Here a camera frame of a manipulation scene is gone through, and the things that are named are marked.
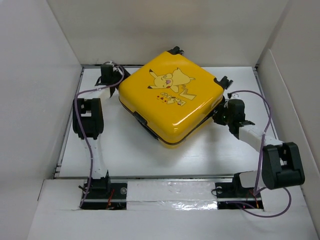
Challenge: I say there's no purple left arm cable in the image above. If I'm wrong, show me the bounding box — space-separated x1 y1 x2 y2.
74 60 125 208

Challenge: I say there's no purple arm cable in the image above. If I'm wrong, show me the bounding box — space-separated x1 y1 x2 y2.
229 90 292 219
74 60 125 208

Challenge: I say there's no metal base rail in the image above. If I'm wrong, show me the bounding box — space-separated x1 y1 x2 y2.
79 174 266 211

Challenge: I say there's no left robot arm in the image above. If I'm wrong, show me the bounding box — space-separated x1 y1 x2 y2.
72 61 130 202

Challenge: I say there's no yellow hard-shell suitcase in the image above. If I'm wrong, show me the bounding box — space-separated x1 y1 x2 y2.
118 46 233 148

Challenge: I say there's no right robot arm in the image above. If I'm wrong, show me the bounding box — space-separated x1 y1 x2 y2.
212 98 306 197

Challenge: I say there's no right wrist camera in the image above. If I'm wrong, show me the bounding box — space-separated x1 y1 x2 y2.
223 93 240 108

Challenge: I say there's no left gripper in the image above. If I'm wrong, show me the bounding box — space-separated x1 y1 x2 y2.
112 66 136 92

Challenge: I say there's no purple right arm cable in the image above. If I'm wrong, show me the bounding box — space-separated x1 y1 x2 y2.
229 90 292 219

